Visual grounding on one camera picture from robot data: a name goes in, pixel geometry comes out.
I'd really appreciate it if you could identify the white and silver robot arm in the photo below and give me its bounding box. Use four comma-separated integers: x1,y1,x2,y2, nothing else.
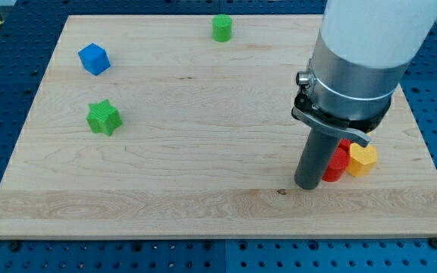
291,0,437,146

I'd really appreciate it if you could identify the green star block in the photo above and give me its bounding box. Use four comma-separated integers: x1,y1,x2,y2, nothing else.
86,99,123,136

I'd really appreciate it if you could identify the wooden board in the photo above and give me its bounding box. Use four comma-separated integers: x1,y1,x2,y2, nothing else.
0,15,437,240

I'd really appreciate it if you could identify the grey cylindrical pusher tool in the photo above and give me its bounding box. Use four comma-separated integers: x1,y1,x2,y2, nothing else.
294,129,340,190

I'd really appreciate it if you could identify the green cylinder block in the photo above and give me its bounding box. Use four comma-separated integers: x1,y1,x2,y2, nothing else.
212,14,233,42

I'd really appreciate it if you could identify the red cylinder block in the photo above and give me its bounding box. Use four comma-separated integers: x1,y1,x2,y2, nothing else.
322,148,350,182

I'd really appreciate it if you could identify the red block behind tool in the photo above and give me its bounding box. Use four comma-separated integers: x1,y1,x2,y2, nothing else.
338,139,351,152

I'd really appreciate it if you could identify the yellow hexagon block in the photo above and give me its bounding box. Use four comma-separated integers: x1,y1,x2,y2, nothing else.
346,143,378,177

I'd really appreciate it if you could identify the blue cube block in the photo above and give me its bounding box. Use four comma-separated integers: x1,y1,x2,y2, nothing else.
78,43,111,76

